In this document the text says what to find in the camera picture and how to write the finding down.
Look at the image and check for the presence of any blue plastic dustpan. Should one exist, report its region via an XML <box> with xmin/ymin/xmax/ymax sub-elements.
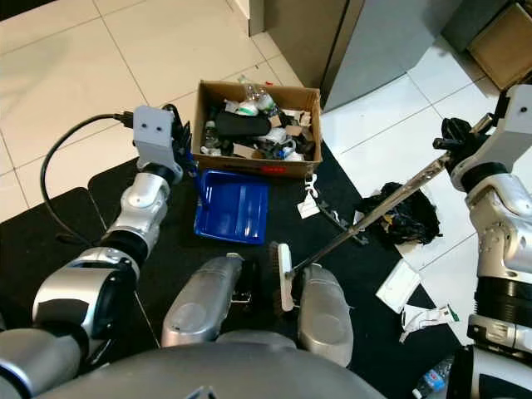
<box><xmin>193</xmin><ymin>168</ymin><xmax>269</xmax><ymax>245</ymax></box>

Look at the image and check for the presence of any broom with metal handle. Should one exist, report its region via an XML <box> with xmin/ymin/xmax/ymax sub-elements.
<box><xmin>269</xmin><ymin>112</ymin><xmax>501</xmax><ymax>316</ymax></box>

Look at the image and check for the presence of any black floor mat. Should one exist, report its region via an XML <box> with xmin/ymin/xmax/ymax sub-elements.
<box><xmin>0</xmin><ymin>140</ymin><xmax>468</xmax><ymax>399</ymax></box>

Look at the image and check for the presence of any black oblong rubbish item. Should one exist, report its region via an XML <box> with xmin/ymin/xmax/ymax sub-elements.
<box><xmin>213</xmin><ymin>111</ymin><xmax>273</xmax><ymax>140</ymax></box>

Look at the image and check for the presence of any crushed clear plastic bottle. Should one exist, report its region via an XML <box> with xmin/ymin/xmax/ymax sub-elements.
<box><xmin>236</xmin><ymin>76</ymin><xmax>277</xmax><ymax>118</ymax></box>

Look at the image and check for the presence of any crumpled black plastic bag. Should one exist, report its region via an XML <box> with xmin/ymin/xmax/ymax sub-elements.
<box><xmin>355</xmin><ymin>180</ymin><xmax>442</xmax><ymax>245</ymax></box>

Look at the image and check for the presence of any brown empty cardboard box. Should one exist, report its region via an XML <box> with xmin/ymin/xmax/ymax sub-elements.
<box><xmin>465</xmin><ymin>0</ymin><xmax>532</xmax><ymax>91</ymax></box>

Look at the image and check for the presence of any grey cabinet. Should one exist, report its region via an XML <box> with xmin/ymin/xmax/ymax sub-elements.
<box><xmin>248</xmin><ymin>0</ymin><xmax>468</xmax><ymax>114</ymax></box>

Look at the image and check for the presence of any cardboard box of rubbish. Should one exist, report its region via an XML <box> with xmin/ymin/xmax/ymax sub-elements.
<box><xmin>190</xmin><ymin>78</ymin><xmax>324</xmax><ymax>178</ymax></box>

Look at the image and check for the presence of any thin black plastic strip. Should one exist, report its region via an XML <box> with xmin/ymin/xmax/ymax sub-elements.
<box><xmin>314</xmin><ymin>198</ymin><xmax>372</xmax><ymax>247</ymax></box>

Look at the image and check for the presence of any small white paper tag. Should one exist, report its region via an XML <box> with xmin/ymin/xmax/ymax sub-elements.
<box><xmin>297</xmin><ymin>192</ymin><xmax>323</xmax><ymax>219</ymax></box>

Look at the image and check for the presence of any silver left robot leg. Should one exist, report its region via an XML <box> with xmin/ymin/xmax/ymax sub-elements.
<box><xmin>160</xmin><ymin>253</ymin><xmax>248</xmax><ymax>349</ymax></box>

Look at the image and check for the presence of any silver robot leg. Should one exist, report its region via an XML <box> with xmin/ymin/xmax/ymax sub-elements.
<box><xmin>293</xmin><ymin>263</ymin><xmax>356</xmax><ymax>367</ymax></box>
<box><xmin>160</xmin><ymin>253</ymin><xmax>248</xmax><ymax>349</ymax></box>

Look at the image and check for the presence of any white green crumpled wrapper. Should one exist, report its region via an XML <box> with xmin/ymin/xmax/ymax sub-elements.
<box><xmin>399</xmin><ymin>303</ymin><xmax>461</xmax><ymax>345</ymax></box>

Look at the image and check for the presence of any silver right robot leg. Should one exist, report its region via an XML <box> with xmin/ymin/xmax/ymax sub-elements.
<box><xmin>293</xmin><ymin>263</ymin><xmax>356</xmax><ymax>367</ymax></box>

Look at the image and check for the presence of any clear plastic water bottle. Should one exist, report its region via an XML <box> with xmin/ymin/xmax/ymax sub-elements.
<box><xmin>411</xmin><ymin>355</ymin><xmax>459</xmax><ymax>399</ymax></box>

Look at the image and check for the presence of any grey robot torso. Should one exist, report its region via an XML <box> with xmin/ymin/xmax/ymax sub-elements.
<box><xmin>40</xmin><ymin>329</ymin><xmax>393</xmax><ymax>399</ymax></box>

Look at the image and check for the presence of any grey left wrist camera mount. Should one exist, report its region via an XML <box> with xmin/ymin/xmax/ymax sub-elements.
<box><xmin>132</xmin><ymin>105</ymin><xmax>179</xmax><ymax>172</ymax></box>

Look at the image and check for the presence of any black cable loop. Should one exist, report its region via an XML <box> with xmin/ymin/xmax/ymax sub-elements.
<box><xmin>39</xmin><ymin>111</ymin><xmax>139</xmax><ymax>248</ymax></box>

